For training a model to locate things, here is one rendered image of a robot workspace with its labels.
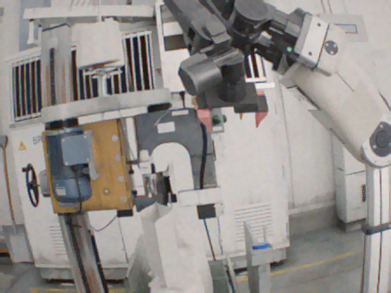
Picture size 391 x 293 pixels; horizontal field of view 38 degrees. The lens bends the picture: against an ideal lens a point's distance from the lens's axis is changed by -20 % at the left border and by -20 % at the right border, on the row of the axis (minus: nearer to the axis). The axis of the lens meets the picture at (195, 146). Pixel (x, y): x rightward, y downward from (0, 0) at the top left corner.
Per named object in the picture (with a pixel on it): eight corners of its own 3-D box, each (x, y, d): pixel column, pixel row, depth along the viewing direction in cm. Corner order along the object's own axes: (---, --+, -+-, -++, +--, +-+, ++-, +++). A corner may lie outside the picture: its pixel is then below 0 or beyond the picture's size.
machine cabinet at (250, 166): (293, 264, 507) (262, 9, 496) (37, 284, 506) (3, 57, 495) (277, 241, 622) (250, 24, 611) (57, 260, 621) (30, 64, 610)
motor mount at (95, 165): (98, 180, 211) (91, 129, 210) (80, 181, 211) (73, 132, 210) (107, 172, 239) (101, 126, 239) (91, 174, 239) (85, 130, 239)
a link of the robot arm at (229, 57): (250, 54, 127) (232, 39, 130) (221, 65, 125) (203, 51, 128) (250, 79, 132) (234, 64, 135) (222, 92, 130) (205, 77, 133)
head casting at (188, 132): (217, 187, 232) (206, 98, 230) (145, 195, 232) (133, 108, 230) (214, 178, 262) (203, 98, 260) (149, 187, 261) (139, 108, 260)
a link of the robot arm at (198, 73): (216, 17, 129) (209, 37, 137) (166, 37, 125) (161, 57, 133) (250, 60, 126) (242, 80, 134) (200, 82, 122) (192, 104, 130)
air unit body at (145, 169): (158, 196, 226) (151, 149, 225) (144, 198, 226) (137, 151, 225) (159, 194, 230) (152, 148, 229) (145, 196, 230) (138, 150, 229)
